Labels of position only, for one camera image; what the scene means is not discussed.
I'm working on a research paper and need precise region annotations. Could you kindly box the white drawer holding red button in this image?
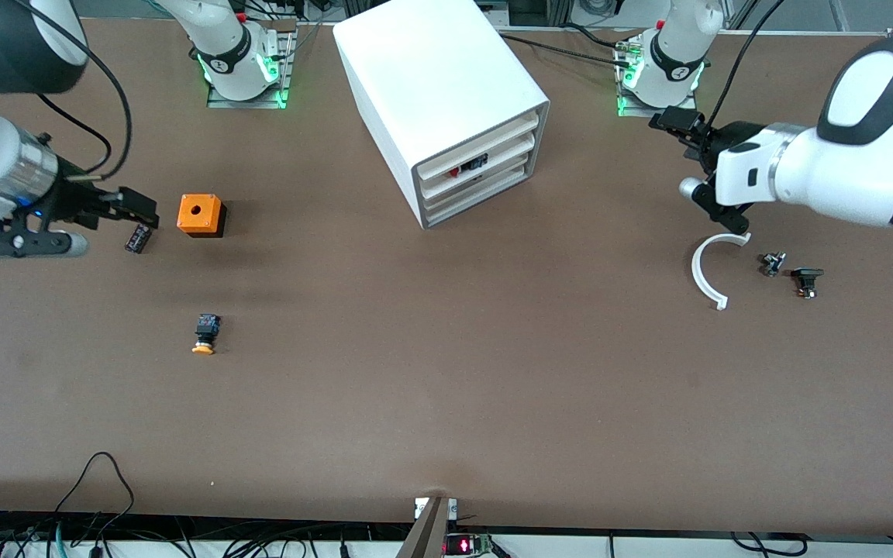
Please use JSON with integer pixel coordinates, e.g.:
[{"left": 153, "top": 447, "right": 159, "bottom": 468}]
[{"left": 419, "top": 136, "right": 535, "bottom": 202}]

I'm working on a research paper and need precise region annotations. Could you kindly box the yellow mushroom push button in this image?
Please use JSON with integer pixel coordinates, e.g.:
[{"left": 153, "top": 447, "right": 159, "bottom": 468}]
[{"left": 191, "top": 314, "right": 222, "bottom": 356}]

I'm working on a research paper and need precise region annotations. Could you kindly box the white drawer cabinet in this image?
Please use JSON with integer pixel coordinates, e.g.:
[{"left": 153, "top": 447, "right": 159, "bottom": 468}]
[{"left": 333, "top": 0, "right": 550, "bottom": 230}]

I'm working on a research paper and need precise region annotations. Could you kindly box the white curved plastic arc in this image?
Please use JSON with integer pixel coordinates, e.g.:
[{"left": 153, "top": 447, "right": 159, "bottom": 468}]
[{"left": 691, "top": 232, "right": 753, "bottom": 311}]

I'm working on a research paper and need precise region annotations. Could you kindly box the grey angled mounting bar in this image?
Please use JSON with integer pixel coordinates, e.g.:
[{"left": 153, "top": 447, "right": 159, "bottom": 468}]
[{"left": 396, "top": 496, "right": 459, "bottom": 558}]

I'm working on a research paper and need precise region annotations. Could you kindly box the small device with red light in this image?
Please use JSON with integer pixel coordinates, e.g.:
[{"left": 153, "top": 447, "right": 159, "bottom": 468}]
[{"left": 444, "top": 533, "right": 494, "bottom": 557}]

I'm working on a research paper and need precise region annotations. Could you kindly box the orange button enclosure box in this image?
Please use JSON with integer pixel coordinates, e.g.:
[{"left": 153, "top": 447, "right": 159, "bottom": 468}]
[{"left": 177, "top": 194, "right": 227, "bottom": 239}]

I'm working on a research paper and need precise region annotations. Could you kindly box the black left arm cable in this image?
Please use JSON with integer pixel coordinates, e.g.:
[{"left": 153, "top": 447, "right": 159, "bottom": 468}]
[{"left": 706, "top": 0, "right": 788, "bottom": 133}]

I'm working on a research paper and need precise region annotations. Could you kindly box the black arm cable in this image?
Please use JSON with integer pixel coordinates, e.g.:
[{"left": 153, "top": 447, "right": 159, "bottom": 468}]
[
  {"left": 24, "top": 0, "right": 133, "bottom": 183},
  {"left": 706, "top": 0, "right": 788, "bottom": 133}
]

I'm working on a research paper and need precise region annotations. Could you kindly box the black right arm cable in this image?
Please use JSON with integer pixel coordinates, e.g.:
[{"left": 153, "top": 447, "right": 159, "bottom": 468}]
[{"left": 24, "top": 0, "right": 133, "bottom": 183}]

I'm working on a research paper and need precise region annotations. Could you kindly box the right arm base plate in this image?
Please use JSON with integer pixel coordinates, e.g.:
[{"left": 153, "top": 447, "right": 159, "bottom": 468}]
[{"left": 206, "top": 29, "right": 296, "bottom": 109}]

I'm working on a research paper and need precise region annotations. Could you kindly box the black cable behind cabinet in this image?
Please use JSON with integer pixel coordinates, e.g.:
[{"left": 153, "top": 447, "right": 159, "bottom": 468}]
[{"left": 497, "top": 23, "right": 633, "bottom": 67}]

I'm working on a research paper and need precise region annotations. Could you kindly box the small black switch part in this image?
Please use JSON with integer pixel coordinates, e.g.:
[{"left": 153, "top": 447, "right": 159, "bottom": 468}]
[{"left": 791, "top": 267, "right": 825, "bottom": 300}]

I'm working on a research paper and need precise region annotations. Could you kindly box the black looped cable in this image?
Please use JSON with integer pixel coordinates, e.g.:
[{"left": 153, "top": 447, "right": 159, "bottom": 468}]
[{"left": 53, "top": 452, "right": 136, "bottom": 516}]

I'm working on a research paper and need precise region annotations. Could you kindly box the black cable under table edge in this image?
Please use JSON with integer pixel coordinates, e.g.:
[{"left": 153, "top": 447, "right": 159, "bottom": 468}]
[{"left": 729, "top": 531, "right": 808, "bottom": 557}]

